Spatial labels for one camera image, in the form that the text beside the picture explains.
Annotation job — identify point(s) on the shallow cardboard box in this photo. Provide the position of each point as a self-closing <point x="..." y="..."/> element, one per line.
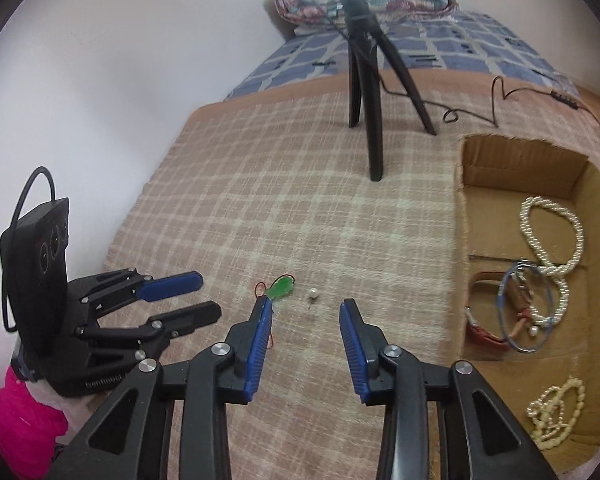
<point x="520" y="160"/>

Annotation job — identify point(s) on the thin dark bangle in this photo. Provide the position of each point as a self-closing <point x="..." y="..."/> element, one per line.
<point x="499" y="305"/>

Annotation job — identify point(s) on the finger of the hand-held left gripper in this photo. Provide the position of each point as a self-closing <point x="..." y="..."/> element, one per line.
<point x="190" y="315"/>
<point x="172" y="285"/>

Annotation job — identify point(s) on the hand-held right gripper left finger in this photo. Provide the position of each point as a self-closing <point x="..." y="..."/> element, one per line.
<point x="260" y="345"/>

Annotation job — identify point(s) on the pink plaid blanket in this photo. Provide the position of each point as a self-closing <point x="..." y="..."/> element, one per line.
<point x="280" y="185"/>

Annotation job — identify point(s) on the small white bead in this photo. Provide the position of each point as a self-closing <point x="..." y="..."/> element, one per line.
<point x="313" y="294"/>

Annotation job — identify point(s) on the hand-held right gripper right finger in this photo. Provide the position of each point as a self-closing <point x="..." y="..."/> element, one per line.
<point x="352" y="345"/>

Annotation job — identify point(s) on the black tripod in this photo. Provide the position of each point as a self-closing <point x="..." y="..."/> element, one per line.
<point x="372" y="110"/>

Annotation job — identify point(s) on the brown leather watch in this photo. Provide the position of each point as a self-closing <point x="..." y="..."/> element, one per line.
<point x="485" y="335"/>

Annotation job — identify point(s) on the person's left forearm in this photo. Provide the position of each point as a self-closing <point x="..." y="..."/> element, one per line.
<point x="20" y="420"/>

